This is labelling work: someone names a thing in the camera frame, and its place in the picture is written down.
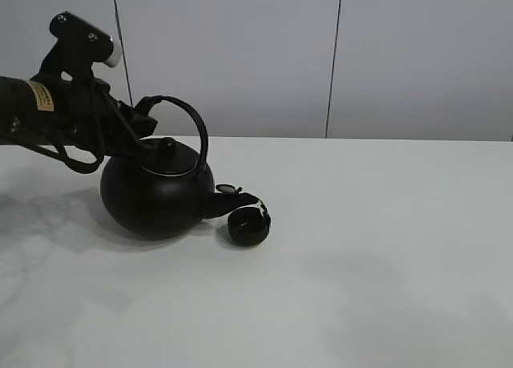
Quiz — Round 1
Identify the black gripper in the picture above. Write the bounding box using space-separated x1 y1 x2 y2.
1 75 158 158

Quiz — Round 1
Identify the black round teapot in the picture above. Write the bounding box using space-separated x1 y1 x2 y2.
100 95 269 240

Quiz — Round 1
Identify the small black teacup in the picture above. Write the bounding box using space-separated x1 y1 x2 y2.
228 206 271 247

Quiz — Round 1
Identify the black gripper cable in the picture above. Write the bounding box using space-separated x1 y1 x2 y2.
23 79 106 176

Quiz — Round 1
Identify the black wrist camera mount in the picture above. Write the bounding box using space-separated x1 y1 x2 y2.
34 11 122 81

